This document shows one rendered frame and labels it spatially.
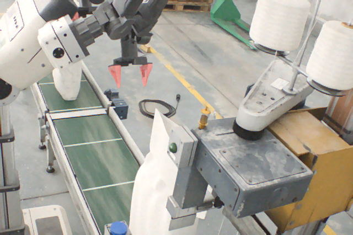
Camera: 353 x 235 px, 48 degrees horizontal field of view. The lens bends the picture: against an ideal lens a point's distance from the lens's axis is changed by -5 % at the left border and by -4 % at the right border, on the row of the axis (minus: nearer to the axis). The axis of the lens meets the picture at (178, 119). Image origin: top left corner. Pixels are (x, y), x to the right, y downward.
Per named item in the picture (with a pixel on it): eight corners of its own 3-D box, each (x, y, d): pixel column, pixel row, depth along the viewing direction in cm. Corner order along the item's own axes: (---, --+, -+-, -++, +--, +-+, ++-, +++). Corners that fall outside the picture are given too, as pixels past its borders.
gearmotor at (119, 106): (97, 101, 327) (98, 85, 320) (114, 100, 334) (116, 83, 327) (108, 121, 306) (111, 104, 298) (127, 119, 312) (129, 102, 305)
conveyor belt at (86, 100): (11, 19, 445) (11, 11, 441) (45, 19, 463) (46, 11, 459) (51, 125, 286) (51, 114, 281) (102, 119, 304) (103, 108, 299)
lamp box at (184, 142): (166, 153, 119) (171, 126, 115) (180, 150, 121) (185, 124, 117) (177, 169, 114) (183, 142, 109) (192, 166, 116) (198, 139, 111)
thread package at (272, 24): (237, 34, 134) (250, -16, 125) (276, 35, 141) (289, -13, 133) (268, 55, 122) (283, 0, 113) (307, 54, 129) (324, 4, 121)
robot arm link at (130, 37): (116, 25, 139) (129, 22, 136) (128, 27, 145) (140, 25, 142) (117, 45, 139) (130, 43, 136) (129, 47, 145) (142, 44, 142)
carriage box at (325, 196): (241, 186, 147) (265, 111, 131) (308, 169, 162) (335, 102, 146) (282, 234, 129) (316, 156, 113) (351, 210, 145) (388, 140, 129)
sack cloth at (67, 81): (46, 74, 330) (49, -13, 293) (71, 73, 339) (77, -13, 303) (57, 102, 295) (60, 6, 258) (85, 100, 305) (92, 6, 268)
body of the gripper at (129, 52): (148, 62, 140) (146, 40, 140) (120, 62, 135) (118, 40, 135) (139, 64, 146) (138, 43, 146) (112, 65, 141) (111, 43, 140)
